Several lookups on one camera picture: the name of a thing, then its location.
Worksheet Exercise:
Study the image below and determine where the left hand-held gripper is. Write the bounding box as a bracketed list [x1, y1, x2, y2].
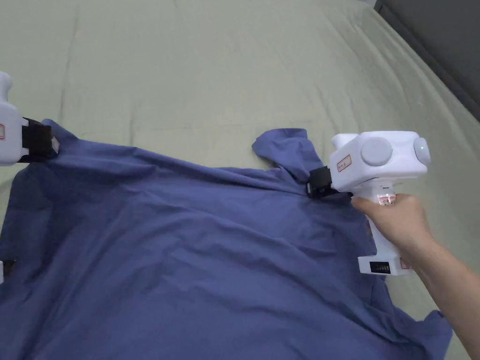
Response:
[0, 72, 60, 285]

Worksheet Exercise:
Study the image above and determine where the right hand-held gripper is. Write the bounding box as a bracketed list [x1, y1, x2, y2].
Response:
[305, 130, 428, 277]

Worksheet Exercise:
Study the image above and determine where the dark blue shirt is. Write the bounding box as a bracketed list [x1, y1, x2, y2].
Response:
[0, 119, 453, 360]

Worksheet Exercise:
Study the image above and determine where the person's right forearm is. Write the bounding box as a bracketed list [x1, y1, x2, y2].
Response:
[414, 243, 480, 360]

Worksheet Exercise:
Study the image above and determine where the person's right hand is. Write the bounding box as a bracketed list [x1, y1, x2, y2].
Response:
[350, 193, 443, 269]

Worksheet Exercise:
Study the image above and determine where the bed with pale green sheet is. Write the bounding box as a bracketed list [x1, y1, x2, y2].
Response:
[0, 0, 480, 360]

